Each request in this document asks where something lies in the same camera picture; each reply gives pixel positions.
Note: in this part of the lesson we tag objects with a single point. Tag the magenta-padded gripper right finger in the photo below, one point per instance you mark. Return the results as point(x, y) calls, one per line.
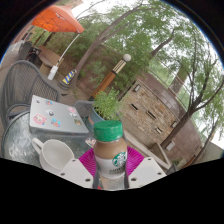
point(146, 171)

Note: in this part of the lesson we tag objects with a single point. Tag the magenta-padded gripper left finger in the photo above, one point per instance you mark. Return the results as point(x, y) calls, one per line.
point(76, 172)

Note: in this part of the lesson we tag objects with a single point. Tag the green-capped coffee drink bottle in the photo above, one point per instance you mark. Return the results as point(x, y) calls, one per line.
point(110, 156)

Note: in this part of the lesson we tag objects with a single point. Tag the white ceramic mug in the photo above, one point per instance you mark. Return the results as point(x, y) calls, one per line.
point(55, 155)

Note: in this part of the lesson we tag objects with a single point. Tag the silver laptop with stickers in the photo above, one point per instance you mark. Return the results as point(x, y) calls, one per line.
point(58, 115)

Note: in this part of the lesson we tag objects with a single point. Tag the grey metal mesh chair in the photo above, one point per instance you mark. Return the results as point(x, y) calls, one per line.
point(82, 108)
point(23, 83)

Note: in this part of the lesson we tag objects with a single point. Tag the green plant in blue pot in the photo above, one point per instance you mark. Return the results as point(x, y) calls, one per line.
point(105, 105)

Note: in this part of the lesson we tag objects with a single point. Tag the blue yellow striped bollard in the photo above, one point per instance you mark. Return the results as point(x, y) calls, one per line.
point(69, 76)

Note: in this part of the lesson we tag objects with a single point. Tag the wooden bench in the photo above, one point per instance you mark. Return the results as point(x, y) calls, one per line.
point(50, 57)

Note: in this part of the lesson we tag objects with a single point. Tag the orange patio umbrella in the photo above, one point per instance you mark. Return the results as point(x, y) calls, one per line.
point(56, 20)

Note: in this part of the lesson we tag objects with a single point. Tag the grey wall box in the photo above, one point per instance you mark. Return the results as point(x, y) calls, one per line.
point(170, 145)

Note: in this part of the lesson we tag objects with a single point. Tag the black wall lamp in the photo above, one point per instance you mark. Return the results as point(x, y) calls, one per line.
point(174, 124)
point(137, 88)

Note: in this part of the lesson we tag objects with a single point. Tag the wooden lamp post with globe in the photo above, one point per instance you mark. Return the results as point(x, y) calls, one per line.
point(106, 80)

